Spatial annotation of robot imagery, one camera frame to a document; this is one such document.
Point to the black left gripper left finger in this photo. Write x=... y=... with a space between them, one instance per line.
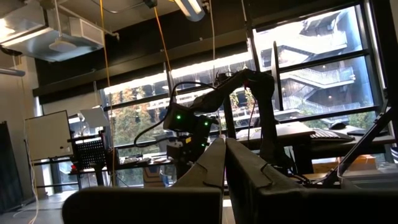
x=140 y=205

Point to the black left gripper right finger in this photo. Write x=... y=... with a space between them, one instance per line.
x=280 y=205

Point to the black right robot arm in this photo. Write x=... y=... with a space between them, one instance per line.
x=265 y=124

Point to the cluttered background work table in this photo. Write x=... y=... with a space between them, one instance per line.
x=140 y=163

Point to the black computer mouse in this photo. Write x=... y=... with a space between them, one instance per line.
x=338 y=126

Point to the white round ceiling diffuser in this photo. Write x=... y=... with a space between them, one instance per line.
x=62 y=46

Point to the white board on stand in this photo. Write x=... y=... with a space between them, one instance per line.
x=48 y=135

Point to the black keyboard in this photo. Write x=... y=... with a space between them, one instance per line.
x=329 y=135

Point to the black standing panel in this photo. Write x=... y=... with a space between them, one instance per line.
x=11 y=168

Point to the silver ceiling air unit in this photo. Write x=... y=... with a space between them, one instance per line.
x=31 y=40

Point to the white ceiling tube lamp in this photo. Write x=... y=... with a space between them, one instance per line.
x=12 y=72

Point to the black window frame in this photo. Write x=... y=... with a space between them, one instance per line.
x=323 y=59

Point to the black perforated panel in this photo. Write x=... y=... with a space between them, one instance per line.
x=90 y=154

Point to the white angled shade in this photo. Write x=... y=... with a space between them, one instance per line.
x=94 y=117

